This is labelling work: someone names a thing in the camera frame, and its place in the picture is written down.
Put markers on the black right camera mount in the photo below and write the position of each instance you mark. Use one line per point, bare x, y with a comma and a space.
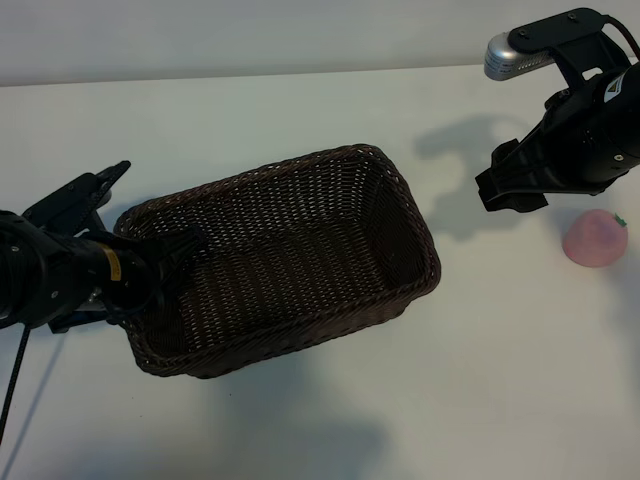
560, 25

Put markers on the dark brown wicker basket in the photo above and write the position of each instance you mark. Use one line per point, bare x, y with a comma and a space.
300, 260

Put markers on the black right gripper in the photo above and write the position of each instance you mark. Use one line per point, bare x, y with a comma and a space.
555, 160

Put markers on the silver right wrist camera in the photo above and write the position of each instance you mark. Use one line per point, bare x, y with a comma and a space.
505, 57

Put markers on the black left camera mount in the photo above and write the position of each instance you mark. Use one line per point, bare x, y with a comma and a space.
70, 200

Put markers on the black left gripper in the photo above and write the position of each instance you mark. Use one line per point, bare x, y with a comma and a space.
160, 260

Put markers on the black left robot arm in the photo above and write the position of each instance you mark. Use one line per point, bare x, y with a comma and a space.
50, 270

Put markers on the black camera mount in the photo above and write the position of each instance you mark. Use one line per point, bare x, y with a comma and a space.
70, 200
560, 25

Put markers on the pink peach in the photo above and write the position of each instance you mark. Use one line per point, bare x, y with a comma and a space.
595, 242

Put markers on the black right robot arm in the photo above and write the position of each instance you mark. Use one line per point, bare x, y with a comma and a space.
620, 130

